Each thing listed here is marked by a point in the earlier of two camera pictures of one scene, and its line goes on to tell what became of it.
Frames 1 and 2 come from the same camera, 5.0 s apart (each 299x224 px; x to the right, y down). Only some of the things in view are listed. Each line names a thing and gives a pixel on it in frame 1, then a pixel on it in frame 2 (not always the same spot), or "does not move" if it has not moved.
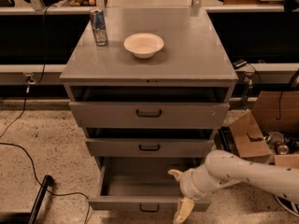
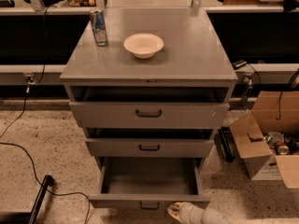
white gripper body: (187, 184) → (187, 212)
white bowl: (144, 45) does not move
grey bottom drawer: (144, 184) does not move
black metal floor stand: (28, 217) does not move
